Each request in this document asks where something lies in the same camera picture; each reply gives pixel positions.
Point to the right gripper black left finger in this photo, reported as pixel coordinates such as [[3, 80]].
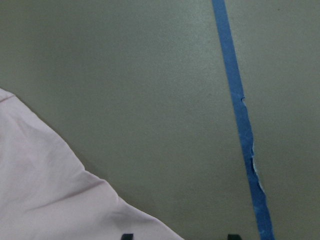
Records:
[[127, 236]]

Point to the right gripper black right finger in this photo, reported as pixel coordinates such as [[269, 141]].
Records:
[[233, 237]]

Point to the pink Snoopy t-shirt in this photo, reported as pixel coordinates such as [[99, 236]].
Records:
[[46, 193]]

